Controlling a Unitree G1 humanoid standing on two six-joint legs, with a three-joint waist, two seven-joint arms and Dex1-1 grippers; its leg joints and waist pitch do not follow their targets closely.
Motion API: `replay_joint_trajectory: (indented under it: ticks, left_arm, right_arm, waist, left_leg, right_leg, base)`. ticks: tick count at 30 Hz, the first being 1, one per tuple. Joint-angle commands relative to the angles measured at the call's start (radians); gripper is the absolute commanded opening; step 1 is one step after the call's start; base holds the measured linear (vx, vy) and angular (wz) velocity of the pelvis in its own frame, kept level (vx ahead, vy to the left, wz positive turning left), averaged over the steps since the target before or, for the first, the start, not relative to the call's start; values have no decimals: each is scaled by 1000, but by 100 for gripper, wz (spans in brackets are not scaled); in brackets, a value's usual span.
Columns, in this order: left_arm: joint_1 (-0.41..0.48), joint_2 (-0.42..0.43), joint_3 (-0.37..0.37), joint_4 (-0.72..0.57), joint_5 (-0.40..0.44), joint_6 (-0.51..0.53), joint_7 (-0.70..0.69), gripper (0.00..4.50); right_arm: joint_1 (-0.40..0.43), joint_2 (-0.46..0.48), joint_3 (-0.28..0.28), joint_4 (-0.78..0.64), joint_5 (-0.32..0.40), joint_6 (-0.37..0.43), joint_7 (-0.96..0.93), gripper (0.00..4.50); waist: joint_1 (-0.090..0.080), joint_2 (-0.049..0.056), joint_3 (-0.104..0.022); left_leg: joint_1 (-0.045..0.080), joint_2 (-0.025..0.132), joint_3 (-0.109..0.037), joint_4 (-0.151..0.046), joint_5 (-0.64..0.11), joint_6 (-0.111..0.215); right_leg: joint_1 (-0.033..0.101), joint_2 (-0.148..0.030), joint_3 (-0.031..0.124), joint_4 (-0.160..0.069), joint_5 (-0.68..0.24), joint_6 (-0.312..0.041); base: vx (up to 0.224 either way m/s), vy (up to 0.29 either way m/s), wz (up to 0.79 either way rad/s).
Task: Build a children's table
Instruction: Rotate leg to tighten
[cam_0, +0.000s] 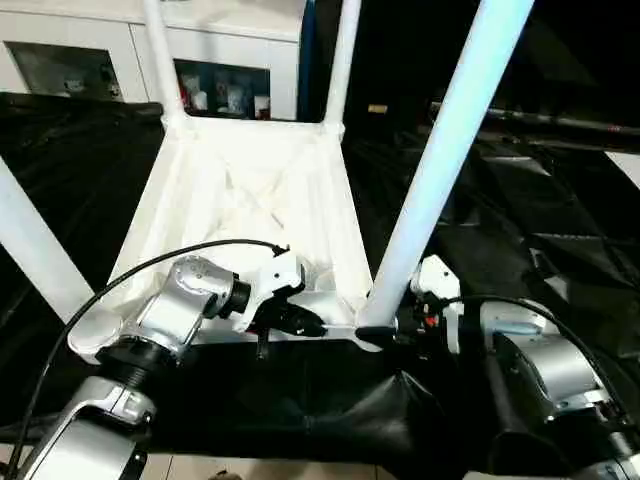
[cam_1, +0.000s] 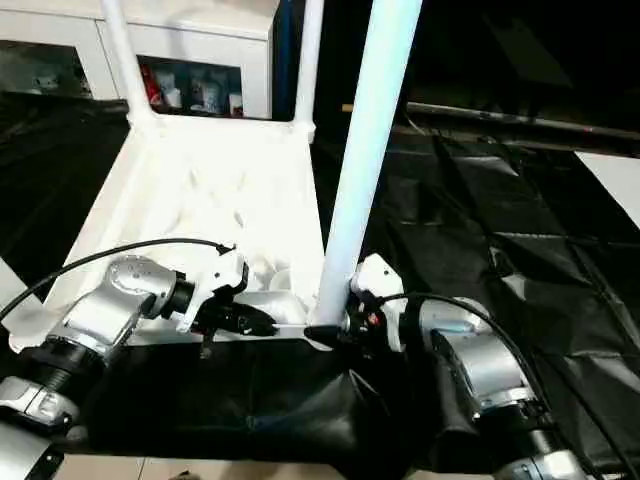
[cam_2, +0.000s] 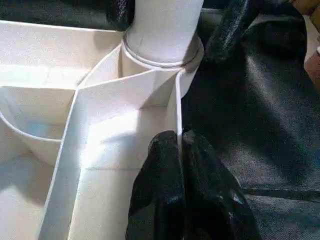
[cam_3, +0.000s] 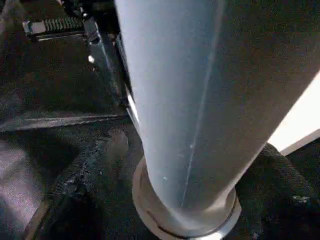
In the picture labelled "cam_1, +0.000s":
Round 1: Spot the white plastic table top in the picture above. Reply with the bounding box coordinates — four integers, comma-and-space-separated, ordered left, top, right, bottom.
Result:
2, 112, 337, 354

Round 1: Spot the white plastic table leg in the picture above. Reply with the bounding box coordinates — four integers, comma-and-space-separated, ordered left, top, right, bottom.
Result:
309, 0, 424, 329
98, 0, 157, 129
292, 0, 324, 139
0, 256, 40, 326

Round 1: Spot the black plastic mat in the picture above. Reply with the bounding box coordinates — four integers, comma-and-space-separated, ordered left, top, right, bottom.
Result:
0, 92, 640, 476

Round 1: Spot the red package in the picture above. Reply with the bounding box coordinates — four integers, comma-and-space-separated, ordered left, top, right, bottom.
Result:
141, 64, 160, 109

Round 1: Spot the dark metal rod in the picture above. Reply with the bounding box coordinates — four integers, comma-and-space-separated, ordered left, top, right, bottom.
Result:
405, 101, 640, 144

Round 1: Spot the white glass-door cabinet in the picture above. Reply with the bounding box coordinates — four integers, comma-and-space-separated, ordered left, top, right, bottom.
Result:
0, 0, 275, 120

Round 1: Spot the white flat board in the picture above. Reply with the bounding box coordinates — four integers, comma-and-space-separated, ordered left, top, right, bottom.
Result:
573, 149, 640, 231

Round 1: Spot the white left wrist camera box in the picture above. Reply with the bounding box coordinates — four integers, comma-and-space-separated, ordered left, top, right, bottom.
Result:
174, 244, 251, 334

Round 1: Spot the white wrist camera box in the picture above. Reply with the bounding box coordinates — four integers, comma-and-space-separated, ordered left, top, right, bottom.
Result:
174, 244, 251, 334
349, 253, 405, 354

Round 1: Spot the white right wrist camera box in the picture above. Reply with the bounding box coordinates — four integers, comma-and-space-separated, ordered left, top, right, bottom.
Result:
349, 253, 405, 354

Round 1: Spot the black left wrist camera cable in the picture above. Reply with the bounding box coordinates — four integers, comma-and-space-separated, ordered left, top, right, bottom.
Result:
0, 238, 237, 321

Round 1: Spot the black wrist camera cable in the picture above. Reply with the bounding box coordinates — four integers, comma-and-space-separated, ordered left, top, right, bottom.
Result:
369, 292, 631, 480
0, 238, 237, 321

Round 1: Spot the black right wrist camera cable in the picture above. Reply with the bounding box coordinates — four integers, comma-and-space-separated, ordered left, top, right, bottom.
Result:
369, 292, 631, 480

